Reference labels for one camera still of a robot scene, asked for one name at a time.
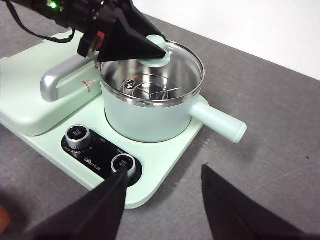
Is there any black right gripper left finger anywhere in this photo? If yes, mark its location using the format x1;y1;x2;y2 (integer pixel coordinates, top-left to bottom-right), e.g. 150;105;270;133
22;169;129;240

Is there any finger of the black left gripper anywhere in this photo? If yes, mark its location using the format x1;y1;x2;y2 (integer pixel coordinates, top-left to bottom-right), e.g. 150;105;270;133
117;0;169;42
96;11;168;64

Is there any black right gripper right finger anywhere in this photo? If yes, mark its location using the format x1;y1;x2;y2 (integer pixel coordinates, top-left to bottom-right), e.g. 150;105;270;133
201;163;311;240

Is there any glass pot lid green knob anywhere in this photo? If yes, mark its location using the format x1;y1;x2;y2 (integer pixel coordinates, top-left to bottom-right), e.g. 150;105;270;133
97;34;205;107

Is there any orange brown potato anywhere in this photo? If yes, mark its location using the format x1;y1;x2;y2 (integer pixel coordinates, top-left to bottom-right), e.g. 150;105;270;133
0;204;12;231

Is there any mint green steamer pot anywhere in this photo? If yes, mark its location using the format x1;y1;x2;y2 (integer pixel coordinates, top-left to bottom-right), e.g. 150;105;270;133
99;41;248;145

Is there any silver control knob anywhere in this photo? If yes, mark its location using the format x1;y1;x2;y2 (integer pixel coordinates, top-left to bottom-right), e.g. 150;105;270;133
64;124;91;150
111;153;137;180

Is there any steel wire steamer rack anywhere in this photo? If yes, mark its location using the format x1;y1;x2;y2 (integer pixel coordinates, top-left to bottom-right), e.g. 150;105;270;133
119;74;181;101

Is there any silver griddle lid handle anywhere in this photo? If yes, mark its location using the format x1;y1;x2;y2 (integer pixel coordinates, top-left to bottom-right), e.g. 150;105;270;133
39;53;101;103

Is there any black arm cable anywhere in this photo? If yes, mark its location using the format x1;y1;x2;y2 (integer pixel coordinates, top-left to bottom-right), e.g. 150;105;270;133
4;0;76;45

